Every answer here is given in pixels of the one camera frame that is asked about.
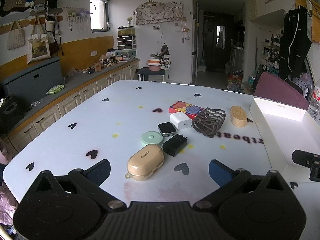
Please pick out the white cabinet counter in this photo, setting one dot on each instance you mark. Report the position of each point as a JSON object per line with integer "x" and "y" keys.
{"x": 51, "y": 108}

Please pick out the beige Kinyo case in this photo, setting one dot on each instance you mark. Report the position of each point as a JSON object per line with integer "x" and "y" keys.
{"x": 145, "y": 162}

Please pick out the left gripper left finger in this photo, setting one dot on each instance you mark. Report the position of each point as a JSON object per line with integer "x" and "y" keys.
{"x": 87, "y": 183}

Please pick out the plastic drawer unit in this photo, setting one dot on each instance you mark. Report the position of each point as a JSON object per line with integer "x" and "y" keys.
{"x": 126, "y": 38}

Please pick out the purple armchair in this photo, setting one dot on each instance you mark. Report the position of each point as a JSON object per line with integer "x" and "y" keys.
{"x": 274, "y": 88}

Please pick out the oval wooden block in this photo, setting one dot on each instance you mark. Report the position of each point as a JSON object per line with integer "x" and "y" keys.
{"x": 238, "y": 116}

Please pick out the small dark stool table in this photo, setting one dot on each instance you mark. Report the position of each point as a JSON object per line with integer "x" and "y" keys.
{"x": 144, "y": 72}

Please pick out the clear water bottle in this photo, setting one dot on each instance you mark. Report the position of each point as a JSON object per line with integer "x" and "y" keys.
{"x": 313, "y": 108}

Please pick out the smartwatch with black screen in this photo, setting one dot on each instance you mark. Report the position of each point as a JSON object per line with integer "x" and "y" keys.
{"x": 167, "y": 129}

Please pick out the black power adapter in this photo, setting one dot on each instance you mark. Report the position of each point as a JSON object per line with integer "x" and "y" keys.
{"x": 174, "y": 145}

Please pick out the canvas tote bag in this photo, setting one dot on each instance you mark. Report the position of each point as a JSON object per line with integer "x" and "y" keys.
{"x": 38, "y": 44}

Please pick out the pink pot on stool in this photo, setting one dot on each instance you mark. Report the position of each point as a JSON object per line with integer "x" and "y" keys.
{"x": 154, "y": 64}

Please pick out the black hanging jacket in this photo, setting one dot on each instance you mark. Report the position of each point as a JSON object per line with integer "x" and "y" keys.
{"x": 295, "y": 42}

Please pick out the mint green round tape measure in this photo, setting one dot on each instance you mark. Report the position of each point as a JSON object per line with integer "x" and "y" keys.
{"x": 151, "y": 137}

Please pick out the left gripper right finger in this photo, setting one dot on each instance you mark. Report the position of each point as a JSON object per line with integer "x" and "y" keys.
{"x": 230, "y": 183}

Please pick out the grey storage box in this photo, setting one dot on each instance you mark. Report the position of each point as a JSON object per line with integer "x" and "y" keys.
{"x": 33, "y": 83}

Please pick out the colourful card box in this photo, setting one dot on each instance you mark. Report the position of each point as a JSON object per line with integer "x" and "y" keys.
{"x": 192, "y": 111}

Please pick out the white power adapter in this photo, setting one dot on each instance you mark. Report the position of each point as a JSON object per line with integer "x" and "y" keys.
{"x": 180, "y": 120}

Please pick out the white cardboard tray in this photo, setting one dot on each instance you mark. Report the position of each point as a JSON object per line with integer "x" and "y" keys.
{"x": 284, "y": 129}

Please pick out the white quilted bag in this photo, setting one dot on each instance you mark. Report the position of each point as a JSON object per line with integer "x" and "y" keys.
{"x": 16, "y": 36}

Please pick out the dark brown wavy hair claw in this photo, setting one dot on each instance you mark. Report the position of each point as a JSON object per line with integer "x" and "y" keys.
{"x": 209, "y": 121}

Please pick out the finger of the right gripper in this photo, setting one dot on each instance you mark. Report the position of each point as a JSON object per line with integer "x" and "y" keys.
{"x": 304, "y": 158}

